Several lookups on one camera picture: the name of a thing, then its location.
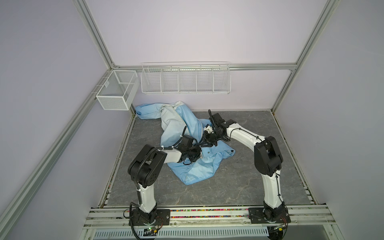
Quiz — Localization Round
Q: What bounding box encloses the light blue jacket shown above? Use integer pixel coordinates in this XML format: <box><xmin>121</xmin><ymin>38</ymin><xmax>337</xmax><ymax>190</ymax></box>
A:
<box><xmin>136</xmin><ymin>101</ymin><xmax>235</xmax><ymax>185</ymax></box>

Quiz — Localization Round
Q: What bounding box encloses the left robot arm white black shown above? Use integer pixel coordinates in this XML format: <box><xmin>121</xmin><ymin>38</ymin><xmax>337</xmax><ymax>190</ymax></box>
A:
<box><xmin>128</xmin><ymin>135</ymin><xmax>201</xmax><ymax>224</ymax></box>

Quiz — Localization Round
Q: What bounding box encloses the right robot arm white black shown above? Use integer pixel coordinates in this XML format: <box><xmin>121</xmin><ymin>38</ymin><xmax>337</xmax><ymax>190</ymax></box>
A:
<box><xmin>202</xmin><ymin>120</ymin><xmax>286</xmax><ymax>223</ymax></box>

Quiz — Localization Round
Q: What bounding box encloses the small green circuit board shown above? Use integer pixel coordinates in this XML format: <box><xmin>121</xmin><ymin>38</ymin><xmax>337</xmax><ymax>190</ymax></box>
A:
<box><xmin>143</xmin><ymin>228</ymin><xmax>159</xmax><ymax>237</ymax></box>

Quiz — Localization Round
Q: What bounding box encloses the white vent grille strip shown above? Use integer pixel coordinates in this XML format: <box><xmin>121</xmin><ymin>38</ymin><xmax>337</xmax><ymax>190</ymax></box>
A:
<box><xmin>92</xmin><ymin>226</ymin><xmax>270</xmax><ymax>240</ymax></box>

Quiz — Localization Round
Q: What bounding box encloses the white mesh box basket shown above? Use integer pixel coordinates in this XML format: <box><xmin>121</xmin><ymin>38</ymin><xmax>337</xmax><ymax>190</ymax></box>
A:
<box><xmin>96</xmin><ymin>70</ymin><xmax>140</xmax><ymax>111</ymax></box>

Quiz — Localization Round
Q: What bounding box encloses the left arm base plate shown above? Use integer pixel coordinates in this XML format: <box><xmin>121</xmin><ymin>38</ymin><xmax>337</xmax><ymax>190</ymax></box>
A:
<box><xmin>130</xmin><ymin>209</ymin><xmax>171</xmax><ymax>226</ymax></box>

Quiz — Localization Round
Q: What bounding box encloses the white wire shelf basket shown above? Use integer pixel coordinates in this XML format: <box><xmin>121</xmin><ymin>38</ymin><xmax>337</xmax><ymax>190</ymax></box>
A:
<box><xmin>141</xmin><ymin>62</ymin><xmax>232</xmax><ymax>95</ymax></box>

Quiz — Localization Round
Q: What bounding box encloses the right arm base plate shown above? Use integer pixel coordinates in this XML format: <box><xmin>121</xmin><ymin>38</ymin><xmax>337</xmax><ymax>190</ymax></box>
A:
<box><xmin>249</xmin><ymin>208</ymin><xmax>291</xmax><ymax>224</ymax></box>

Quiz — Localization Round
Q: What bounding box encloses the aluminium mounting rail front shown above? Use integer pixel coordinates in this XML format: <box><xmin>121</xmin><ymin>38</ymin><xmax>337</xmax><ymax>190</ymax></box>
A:
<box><xmin>84</xmin><ymin>205</ymin><xmax>336</xmax><ymax>229</ymax></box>

